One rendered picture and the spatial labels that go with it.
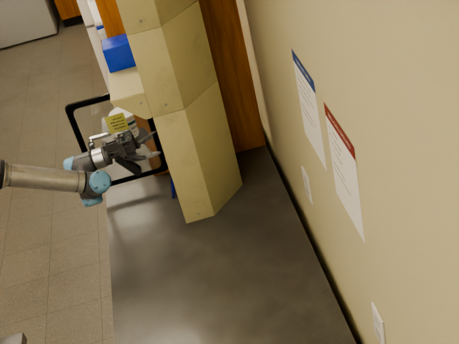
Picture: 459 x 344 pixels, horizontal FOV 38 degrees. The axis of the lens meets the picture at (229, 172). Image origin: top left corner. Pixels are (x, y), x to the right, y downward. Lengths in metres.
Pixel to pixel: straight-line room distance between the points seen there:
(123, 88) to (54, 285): 1.94
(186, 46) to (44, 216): 2.55
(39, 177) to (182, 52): 0.62
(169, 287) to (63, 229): 2.15
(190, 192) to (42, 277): 1.82
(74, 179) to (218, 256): 0.56
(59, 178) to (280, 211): 0.79
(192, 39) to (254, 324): 0.94
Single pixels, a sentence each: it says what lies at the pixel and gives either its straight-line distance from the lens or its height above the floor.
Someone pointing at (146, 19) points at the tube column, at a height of 1.75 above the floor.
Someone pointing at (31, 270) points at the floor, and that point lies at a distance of 4.15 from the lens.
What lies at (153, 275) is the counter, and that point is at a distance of 2.33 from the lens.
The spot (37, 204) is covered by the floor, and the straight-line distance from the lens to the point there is 4.69.
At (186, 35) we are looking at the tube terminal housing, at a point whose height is 1.63.
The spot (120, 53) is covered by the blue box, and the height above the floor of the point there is 1.57.
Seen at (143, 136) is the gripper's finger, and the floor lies 1.24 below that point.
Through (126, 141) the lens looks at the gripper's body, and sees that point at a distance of 2.40.
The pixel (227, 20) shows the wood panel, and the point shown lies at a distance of 2.53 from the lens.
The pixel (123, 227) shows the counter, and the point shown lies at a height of 0.94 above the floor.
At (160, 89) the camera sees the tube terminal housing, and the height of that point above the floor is 1.50.
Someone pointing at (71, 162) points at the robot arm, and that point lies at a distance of 2.45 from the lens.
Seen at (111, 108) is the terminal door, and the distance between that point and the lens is 2.56.
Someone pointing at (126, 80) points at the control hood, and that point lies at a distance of 2.31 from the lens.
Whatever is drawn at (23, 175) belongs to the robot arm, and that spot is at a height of 1.37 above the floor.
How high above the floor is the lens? 2.48
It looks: 35 degrees down
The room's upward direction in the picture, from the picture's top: 14 degrees counter-clockwise
